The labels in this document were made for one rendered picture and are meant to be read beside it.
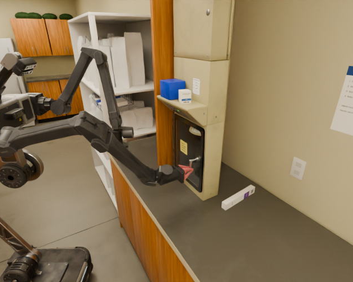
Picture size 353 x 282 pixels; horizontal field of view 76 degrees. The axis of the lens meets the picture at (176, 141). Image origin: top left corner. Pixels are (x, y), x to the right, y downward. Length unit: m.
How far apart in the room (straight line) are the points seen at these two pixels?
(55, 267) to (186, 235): 1.22
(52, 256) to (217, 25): 2.00
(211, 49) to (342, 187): 0.87
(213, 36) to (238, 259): 0.96
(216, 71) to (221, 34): 0.16
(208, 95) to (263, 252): 0.74
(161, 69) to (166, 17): 0.26
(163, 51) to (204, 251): 1.04
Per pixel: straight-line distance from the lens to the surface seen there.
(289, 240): 1.27
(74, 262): 2.12
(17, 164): 1.48
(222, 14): 1.10
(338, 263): 1.27
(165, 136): 1.47
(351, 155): 1.24
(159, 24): 1.34
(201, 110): 1.08
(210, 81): 1.08
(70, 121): 0.90
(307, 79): 1.27
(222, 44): 1.10
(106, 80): 1.40
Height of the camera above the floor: 1.81
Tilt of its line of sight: 25 degrees down
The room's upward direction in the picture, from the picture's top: straight up
